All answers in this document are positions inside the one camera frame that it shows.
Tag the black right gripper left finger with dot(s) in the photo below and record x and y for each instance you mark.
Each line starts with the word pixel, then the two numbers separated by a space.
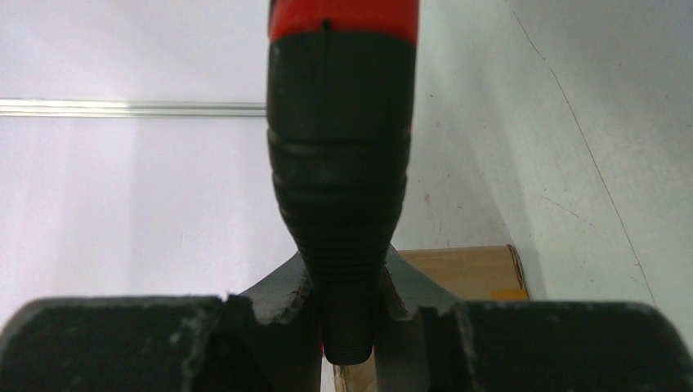
pixel 263 339

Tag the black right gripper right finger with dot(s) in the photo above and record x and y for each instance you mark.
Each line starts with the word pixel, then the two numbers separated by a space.
pixel 576 346

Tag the brown cardboard express box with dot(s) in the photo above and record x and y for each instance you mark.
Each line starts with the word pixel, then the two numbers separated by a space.
pixel 465 270

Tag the red black utility knife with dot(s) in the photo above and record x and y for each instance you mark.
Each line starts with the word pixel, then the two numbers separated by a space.
pixel 339 107

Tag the aluminium frame post left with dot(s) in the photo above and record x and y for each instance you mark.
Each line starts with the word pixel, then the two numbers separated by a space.
pixel 49 108

